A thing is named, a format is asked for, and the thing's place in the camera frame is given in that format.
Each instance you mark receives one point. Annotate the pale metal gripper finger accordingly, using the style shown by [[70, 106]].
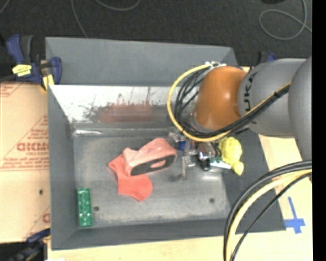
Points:
[[176, 138], [184, 167]]

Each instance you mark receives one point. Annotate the pink hollow container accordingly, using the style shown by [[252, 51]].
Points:
[[155, 151]]

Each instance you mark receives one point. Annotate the yellow toy animal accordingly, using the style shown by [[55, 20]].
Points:
[[231, 151]]

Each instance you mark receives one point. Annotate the pink cloth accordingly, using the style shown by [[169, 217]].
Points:
[[134, 185]]

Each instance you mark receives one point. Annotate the grey metal bin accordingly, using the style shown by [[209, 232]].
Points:
[[125, 61]]

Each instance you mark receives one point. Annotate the dark green flat block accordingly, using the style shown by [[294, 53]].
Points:
[[84, 207]]

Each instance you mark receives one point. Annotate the brown cardboard board, red print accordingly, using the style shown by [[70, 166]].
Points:
[[21, 135]]

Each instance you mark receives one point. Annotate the black cylinder on white bracket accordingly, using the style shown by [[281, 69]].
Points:
[[220, 165]]

